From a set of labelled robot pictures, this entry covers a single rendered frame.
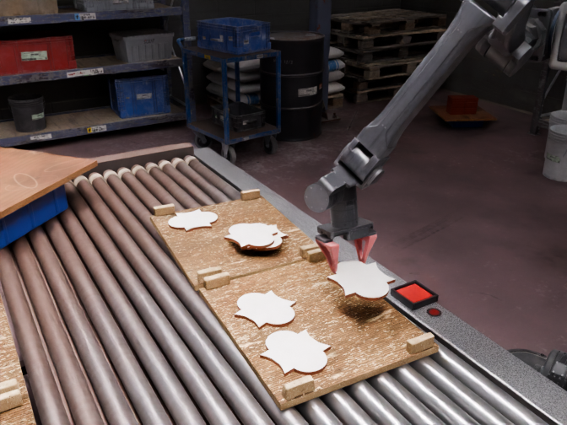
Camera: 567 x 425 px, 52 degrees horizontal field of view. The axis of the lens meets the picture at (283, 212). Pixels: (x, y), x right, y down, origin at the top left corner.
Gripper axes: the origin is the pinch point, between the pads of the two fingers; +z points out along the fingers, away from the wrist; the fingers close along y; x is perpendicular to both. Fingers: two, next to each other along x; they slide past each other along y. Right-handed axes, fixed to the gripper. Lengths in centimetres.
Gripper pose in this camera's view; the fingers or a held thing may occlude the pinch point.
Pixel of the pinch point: (348, 265)
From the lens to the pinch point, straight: 124.3
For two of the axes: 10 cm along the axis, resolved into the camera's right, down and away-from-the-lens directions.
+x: -4.2, -1.9, 8.9
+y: 9.0, -2.0, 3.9
